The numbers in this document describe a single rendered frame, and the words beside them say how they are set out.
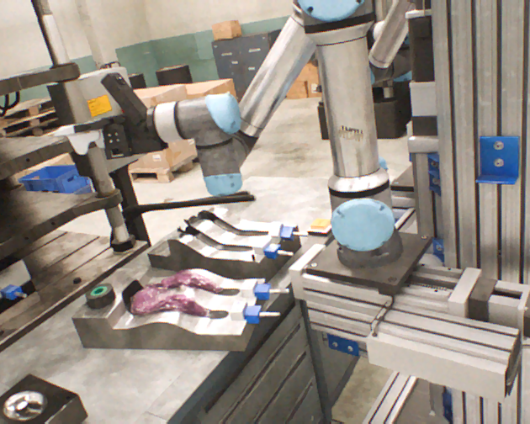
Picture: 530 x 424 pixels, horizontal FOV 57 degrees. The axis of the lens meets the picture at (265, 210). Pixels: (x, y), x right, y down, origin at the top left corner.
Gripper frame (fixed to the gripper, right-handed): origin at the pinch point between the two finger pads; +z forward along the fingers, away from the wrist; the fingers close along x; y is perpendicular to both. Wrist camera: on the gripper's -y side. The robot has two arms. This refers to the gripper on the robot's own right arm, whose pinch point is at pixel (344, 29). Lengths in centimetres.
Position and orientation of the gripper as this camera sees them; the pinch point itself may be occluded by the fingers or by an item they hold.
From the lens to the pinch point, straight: 199.4
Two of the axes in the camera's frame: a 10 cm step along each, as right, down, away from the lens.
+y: 3.1, 8.5, 4.3
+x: 8.3, -4.6, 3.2
